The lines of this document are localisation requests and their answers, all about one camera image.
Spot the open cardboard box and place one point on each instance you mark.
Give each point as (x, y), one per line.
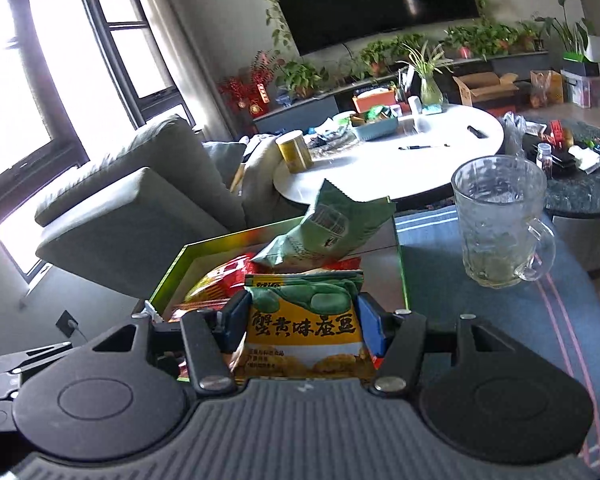
(485, 89)

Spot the dark marble round table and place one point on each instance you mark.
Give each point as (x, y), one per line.
(580, 192)

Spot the clear plastic bag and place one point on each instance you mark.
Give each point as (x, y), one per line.
(515, 132)

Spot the blue striped tablecloth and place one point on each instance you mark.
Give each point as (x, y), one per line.
(480, 320)

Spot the small red snack bag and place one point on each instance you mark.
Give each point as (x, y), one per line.
(215, 282)

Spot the small white bottle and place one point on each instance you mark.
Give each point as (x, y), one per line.
(415, 106)

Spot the white round table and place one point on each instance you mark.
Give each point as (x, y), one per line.
(430, 172)

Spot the white cloth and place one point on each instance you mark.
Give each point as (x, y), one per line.
(260, 170)

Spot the glass vase with green plant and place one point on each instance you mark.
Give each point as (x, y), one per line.
(430, 82)

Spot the blue plastic basket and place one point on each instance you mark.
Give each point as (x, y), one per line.
(375, 129)

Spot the yellow can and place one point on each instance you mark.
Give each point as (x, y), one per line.
(295, 152)

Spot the large red snack bag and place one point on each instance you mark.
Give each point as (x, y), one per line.
(189, 367)

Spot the hanging green vine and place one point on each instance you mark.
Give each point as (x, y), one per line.
(277, 5)

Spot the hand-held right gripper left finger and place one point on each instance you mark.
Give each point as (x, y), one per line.
(237, 320)

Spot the row of potted plants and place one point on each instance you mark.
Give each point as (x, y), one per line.
(380, 55)

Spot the black pen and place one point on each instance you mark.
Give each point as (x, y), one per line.
(425, 147)

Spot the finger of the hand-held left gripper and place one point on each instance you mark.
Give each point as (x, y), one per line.
(40, 353)

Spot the small clear bottle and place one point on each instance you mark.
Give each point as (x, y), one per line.
(544, 157)

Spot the window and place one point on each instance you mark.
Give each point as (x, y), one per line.
(40, 60)

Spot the black remote control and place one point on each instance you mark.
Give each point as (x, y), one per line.
(476, 131)

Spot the black tray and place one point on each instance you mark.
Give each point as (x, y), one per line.
(560, 162)

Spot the black television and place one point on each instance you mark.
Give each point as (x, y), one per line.
(370, 0)

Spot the yellow green bean snack packet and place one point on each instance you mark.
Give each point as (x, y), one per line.
(305, 330)

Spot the green cardboard box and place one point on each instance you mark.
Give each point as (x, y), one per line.
(402, 270)

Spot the red toy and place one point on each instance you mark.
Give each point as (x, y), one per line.
(555, 132)

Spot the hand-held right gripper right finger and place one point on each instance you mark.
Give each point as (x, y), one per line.
(375, 327)

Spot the green snack bag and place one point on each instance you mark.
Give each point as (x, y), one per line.
(325, 232)

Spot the tall plant in white pot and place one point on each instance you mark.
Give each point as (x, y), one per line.
(580, 35)

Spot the orange box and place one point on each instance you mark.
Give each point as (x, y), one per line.
(375, 101)

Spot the orange plastic bag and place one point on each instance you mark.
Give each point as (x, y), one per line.
(547, 89)

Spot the grey television cabinet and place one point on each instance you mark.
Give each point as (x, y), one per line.
(305, 110)

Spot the red berry decoration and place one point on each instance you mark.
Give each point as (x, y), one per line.
(245, 87)

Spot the wall socket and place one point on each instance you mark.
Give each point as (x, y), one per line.
(67, 324)

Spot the clear plastic storage box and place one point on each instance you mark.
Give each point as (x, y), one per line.
(586, 85)

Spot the clear glass mug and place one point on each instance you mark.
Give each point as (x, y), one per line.
(495, 225)

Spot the grey fabric sofa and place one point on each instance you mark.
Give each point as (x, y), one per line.
(145, 200)

